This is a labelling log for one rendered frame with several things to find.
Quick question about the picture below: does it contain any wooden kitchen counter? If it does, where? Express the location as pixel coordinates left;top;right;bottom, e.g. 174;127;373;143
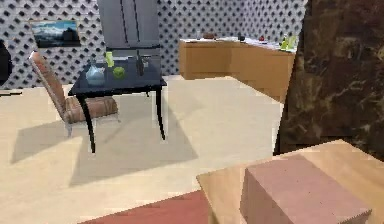
178;36;298;103

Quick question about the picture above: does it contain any red floor cloth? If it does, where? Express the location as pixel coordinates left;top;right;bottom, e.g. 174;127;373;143
78;189;210;224

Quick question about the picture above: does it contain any framed landscape picture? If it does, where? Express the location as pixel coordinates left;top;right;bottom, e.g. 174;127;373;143
30;19;82;49

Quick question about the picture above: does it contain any green apple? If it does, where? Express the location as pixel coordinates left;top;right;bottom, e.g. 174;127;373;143
112;66;126;80

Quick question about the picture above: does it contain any black dining table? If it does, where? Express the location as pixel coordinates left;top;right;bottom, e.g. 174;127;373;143
67;56;168;154

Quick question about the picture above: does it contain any green spray bottle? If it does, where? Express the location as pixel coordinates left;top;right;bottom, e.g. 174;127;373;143
279;33;297;52

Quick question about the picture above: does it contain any grey fridge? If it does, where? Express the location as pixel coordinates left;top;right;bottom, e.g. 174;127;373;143
97;0;161;60

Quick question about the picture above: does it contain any yellow-green cup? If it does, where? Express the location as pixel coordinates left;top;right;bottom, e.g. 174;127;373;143
104;51;115;68

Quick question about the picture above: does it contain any black round object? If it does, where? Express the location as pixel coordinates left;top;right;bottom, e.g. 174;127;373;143
0;39;14;86

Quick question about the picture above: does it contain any dark pepper mill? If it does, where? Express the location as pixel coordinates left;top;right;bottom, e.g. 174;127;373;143
136;55;147;77

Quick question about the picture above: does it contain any clear glass bowl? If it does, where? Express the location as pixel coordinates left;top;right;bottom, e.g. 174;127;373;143
85;64;107;87

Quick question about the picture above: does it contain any light wooden table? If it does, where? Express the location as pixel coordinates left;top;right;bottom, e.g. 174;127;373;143
196;139;384;224

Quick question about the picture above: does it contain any pink box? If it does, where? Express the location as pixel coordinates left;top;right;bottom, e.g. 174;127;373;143
239;153;373;224

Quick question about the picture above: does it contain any brown leather chair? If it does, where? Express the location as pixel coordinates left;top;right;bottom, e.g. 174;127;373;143
28;50;120;138

